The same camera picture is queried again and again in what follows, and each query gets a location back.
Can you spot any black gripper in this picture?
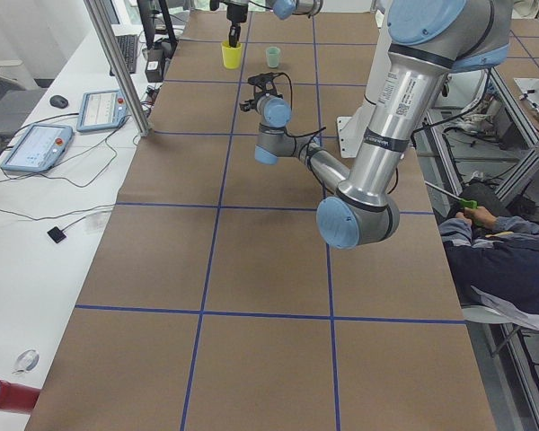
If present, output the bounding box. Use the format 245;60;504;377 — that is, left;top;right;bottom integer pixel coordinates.
239;72;282;112
225;0;249;48

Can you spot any yellow paper cup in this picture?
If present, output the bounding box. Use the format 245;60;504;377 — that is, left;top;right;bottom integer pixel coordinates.
221;40;243;70

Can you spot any green paper cup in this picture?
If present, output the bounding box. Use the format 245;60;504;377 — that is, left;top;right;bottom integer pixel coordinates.
265;46;281;69

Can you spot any black box with label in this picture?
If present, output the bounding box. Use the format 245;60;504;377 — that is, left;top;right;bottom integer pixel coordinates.
145;48;165;83

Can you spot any black keyboard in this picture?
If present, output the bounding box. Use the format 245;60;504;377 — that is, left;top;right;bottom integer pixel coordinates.
116;34;138;74

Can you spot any far blue teach pendant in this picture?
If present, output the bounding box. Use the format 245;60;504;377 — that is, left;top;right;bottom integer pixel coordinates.
76;90;128;133

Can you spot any blue teach pendant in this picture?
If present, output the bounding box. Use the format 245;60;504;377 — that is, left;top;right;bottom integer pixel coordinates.
76;90;128;133
0;124;74;173

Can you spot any black computer mouse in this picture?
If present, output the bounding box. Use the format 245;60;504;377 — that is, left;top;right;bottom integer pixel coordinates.
49;94;69;109

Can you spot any near blue teach pendant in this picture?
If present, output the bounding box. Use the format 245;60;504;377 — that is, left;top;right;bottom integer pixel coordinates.
0;124;74;173

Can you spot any grey office chair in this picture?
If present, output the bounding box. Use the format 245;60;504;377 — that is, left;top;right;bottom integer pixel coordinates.
0;59;46;154

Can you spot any seated person in jacket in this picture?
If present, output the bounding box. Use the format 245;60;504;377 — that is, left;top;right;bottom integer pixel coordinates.
438;207;539;330

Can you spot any red cylinder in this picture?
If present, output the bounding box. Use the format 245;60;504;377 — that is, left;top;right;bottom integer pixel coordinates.
0;380;40;414

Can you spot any aluminium frame post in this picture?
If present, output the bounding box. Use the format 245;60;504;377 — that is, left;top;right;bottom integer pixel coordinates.
84;0;150;136

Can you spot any green handled tool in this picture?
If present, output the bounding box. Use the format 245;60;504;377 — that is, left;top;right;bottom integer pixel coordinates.
424;180;478;209

